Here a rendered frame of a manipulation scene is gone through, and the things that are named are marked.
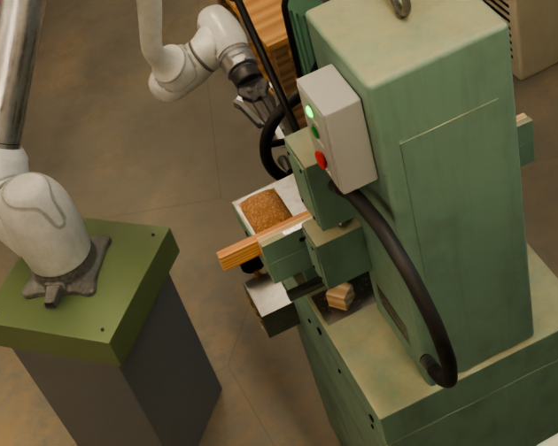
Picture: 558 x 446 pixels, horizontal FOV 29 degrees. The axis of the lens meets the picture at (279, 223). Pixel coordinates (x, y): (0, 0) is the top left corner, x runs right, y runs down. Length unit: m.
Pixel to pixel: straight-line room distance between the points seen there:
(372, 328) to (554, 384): 0.37
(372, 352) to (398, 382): 0.09
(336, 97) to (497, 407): 0.84
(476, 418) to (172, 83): 1.21
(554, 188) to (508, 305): 1.50
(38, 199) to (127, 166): 1.49
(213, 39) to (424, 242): 1.23
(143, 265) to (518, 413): 0.91
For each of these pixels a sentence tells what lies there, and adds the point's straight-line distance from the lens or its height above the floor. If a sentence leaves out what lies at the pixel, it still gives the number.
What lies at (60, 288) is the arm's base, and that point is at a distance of 2.49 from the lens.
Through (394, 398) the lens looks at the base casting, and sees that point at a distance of 1.98.
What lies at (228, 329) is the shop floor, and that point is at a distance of 3.20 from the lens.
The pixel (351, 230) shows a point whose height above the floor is 1.08.
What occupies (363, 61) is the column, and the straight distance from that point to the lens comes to 1.49.
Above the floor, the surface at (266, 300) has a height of 0.62.
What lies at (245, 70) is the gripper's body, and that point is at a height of 0.81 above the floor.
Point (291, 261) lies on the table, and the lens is 2.11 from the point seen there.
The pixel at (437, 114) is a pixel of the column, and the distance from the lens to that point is 1.53.
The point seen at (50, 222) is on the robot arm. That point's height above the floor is 0.90.
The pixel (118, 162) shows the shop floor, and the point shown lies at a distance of 3.87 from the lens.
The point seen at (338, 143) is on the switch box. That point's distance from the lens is 1.52.
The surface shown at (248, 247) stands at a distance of 2.09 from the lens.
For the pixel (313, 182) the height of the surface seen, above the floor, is 1.26.
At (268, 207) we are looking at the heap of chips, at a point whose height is 0.93.
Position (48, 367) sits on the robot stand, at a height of 0.47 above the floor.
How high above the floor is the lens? 2.43
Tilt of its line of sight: 45 degrees down
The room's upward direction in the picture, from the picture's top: 18 degrees counter-clockwise
